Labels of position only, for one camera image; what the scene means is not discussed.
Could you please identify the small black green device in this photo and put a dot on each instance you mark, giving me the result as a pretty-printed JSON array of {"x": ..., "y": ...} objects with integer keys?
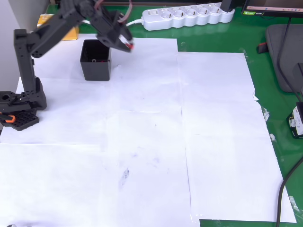
[{"x": 297, "y": 123}]

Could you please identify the black red zipper tab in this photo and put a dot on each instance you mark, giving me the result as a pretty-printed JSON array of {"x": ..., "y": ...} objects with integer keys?
[{"x": 262, "y": 48}]

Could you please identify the small red object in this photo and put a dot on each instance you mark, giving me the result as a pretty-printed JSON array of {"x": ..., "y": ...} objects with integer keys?
[{"x": 131, "y": 46}]

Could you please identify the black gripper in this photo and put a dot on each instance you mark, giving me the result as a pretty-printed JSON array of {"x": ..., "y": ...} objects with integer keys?
[{"x": 115, "y": 40}]

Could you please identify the clear tape piece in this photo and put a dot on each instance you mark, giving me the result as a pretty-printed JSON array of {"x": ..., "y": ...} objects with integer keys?
[
  {"x": 273, "y": 137},
  {"x": 266, "y": 115},
  {"x": 293, "y": 203}
]

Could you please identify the black display screen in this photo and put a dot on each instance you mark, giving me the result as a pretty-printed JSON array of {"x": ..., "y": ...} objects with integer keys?
[{"x": 272, "y": 14}]

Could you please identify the black plug adapter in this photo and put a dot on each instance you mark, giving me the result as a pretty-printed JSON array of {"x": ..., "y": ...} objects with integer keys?
[{"x": 227, "y": 4}]

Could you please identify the orange black clamp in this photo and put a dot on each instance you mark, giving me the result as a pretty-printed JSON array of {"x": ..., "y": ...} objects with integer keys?
[{"x": 9, "y": 119}]

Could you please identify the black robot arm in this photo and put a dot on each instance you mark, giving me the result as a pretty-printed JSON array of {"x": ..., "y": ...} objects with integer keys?
[{"x": 27, "y": 71}]

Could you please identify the black square container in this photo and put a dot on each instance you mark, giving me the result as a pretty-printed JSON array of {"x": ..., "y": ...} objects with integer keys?
[{"x": 97, "y": 71}]

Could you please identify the yellow cardboard box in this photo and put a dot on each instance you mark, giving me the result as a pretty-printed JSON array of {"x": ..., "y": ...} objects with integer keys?
[{"x": 45, "y": 19}]

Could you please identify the white power strip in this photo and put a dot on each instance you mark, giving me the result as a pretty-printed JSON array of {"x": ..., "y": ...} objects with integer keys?
[{"x": 189, "y": 21}]

